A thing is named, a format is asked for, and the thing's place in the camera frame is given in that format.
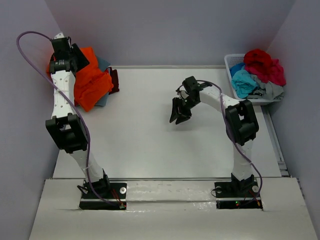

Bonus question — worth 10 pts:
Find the white plastic laundry basket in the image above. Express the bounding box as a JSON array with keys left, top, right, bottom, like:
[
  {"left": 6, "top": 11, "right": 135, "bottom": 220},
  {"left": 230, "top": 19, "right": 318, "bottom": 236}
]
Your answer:
[{"left": 224, "top": 53, "right": 281, "bottom": 106}]

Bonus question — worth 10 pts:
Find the grey-blue folded shirt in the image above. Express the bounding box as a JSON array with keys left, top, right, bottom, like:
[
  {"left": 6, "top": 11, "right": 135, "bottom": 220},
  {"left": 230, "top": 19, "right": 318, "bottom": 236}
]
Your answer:
[{"left": 94, "top": 56, "right": 111, "bottom": 107}]

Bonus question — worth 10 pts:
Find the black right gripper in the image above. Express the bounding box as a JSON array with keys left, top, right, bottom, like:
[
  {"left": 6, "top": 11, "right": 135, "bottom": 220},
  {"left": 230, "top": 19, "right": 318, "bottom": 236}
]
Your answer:
[{"left": 169, "top": 96, "right": 200, "bottom": 125}]

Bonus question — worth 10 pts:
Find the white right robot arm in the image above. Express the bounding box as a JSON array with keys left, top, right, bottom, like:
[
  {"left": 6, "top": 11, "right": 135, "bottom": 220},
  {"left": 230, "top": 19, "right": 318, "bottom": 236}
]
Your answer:
[{"left": 169, "top": 76, "right": 262, "bottom": 199}]

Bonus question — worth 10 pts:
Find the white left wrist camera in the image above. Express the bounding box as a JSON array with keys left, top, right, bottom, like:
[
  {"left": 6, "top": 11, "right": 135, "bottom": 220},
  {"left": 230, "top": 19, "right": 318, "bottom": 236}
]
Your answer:
[{"left": 53, "top": 32, "right": 65, "bottom": 40}]

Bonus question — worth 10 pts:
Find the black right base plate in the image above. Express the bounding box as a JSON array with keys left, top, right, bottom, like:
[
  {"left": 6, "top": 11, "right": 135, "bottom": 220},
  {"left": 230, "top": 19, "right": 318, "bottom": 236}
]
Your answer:
[{"left": 210, "top": 181, "right": 263, "bottom": 210}]

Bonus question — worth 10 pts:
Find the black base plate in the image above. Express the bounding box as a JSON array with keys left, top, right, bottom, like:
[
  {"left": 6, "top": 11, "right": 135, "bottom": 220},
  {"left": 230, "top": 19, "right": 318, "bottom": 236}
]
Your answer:
[
  {"left": 77, "top": 181, "right": 127, "bottom": 211},
  {"left": 210, "top": 181, "right": 263, "bottom": 210}
]

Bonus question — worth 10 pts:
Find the orange folded shirt on pile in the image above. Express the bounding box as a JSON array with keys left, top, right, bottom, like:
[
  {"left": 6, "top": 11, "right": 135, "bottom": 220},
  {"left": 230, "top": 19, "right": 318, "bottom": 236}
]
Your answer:
[{"left": 46, "top": 54, "right": 56, "bottom": 79}]

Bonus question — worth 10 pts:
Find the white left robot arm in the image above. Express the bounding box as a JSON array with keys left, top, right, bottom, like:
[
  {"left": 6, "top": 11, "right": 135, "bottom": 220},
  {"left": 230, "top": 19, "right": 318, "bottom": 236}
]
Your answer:
[{"left": 45, "top": 33, "right": 111, "bottom": 199}]

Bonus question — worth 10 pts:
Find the dark maroon folded shirt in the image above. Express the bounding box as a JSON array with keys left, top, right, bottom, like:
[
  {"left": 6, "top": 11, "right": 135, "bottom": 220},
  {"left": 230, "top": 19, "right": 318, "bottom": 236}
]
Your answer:
[{"left": 108, "top": 67, "right": 120, "bottom": 95}]

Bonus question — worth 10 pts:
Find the red shirt in basket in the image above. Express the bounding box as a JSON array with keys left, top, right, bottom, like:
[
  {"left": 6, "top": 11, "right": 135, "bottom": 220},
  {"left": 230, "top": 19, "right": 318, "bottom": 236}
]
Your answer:
[{"left": 243, "top": 48, "right": 273, "bottom": 74}]

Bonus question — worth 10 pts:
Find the teal shirt in basket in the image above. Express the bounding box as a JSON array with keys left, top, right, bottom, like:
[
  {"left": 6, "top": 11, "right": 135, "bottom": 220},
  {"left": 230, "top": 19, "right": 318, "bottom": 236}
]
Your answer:
[{"left": 229, "top": 62, "right": 258, "bottom": 99}]

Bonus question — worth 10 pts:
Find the grey shirt in basket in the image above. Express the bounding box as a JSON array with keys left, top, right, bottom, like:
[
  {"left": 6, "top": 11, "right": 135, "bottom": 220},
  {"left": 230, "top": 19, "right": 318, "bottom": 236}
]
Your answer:
[{"left": 247, "top": 74, "right": 285, "bottom": 101}]

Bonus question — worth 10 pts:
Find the orange t shirt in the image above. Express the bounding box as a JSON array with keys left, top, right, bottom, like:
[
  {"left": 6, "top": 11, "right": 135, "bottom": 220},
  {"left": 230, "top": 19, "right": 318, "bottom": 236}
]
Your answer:
[{"left": 74, "top": 47, "right": 113, "bottom": 112}]

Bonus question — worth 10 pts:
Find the magenta shirt in basket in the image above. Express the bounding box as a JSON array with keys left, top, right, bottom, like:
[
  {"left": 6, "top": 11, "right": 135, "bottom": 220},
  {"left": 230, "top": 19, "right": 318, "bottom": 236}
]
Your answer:
[{"left": 244, "top": 58, "right": 287, "bottom": 87}]

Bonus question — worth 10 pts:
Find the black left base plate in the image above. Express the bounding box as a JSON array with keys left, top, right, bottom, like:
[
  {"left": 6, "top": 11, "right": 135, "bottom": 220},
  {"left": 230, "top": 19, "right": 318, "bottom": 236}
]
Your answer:
[{"left": 77, "top": 181, "right": 127, "bottom": 211}]

